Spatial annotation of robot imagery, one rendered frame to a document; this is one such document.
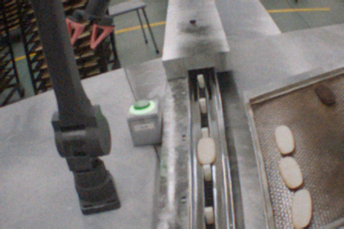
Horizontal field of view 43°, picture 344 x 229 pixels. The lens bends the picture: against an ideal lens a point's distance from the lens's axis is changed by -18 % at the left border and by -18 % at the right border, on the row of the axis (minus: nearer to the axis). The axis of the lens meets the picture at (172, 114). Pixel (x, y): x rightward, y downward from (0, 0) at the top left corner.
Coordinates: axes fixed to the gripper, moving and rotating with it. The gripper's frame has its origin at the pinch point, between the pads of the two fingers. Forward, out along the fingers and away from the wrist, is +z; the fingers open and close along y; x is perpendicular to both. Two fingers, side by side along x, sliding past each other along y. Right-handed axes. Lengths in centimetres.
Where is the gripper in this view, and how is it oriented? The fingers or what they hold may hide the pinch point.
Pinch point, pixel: (81, 44)
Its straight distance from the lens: 129.3
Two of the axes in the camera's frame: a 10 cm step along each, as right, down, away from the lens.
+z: -3.6, 8.8, 3.1
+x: -7.5, -4.7, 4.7
